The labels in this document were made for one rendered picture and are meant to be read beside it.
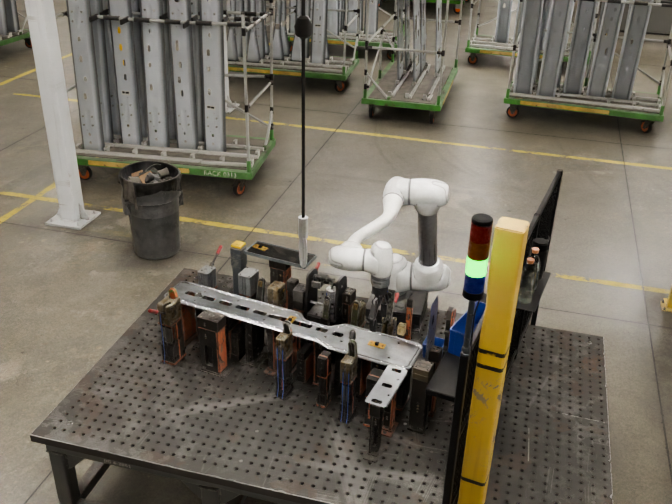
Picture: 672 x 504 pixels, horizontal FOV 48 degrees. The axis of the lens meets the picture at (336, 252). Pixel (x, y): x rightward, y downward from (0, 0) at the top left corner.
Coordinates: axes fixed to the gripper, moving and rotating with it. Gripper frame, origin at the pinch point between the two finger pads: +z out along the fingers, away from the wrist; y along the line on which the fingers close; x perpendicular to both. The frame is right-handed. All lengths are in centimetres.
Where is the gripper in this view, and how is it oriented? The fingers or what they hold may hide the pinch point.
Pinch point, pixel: (378, 321)
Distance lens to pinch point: 359.5
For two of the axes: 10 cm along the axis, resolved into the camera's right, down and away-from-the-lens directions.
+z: -0.2, 8.8, 4.8
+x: 9.1, 2.1, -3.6
